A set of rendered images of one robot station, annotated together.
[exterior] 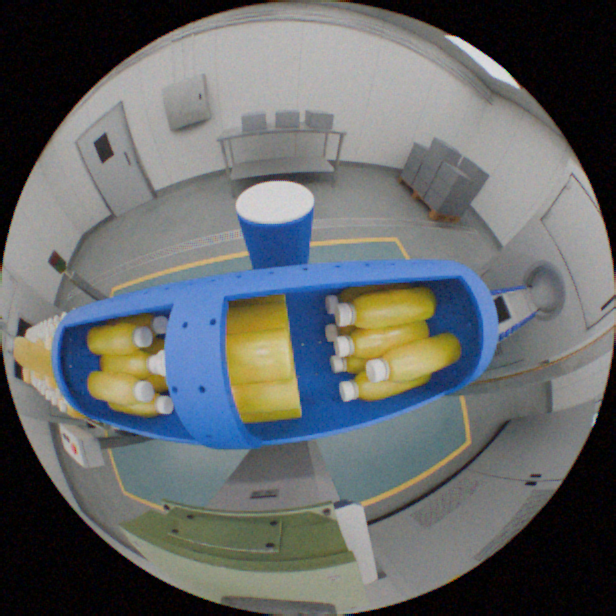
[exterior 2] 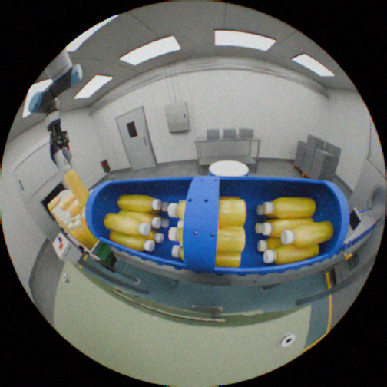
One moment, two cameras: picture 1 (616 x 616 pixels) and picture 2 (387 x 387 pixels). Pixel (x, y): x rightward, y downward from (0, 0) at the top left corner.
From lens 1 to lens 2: 0.18 m
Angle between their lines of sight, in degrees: 36
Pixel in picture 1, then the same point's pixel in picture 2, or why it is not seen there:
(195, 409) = (197, 210)
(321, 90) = (245, 115)
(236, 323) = not seen: hidden behind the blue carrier
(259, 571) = (206, 325)
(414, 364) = (308, 229)
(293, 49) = (227, 90)
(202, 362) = (210, 190)
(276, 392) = (233, 233)
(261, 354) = (232, 203)
